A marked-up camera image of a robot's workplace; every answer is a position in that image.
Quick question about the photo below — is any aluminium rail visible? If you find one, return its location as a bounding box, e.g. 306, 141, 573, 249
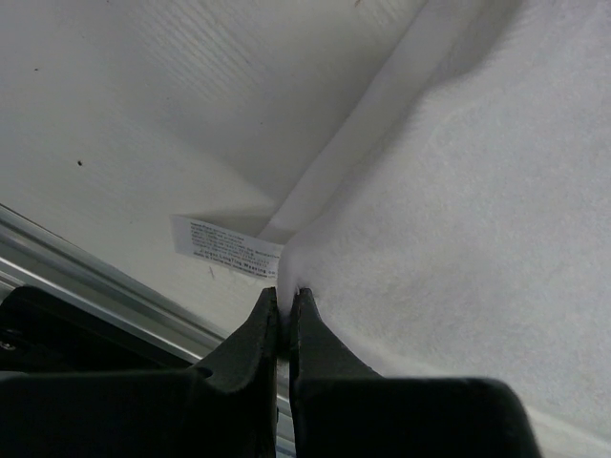
1, 209, 295, 457

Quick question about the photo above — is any white towel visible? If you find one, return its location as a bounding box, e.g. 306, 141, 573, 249
203, 1, 610, 453

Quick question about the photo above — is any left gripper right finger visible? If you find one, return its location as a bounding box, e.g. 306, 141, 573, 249
289, 288, 539, 457

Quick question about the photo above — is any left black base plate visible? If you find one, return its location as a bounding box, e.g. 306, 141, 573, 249
1, 286, 189, 373

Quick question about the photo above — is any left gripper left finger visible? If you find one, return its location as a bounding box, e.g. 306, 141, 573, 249
1, 288, 278, 457

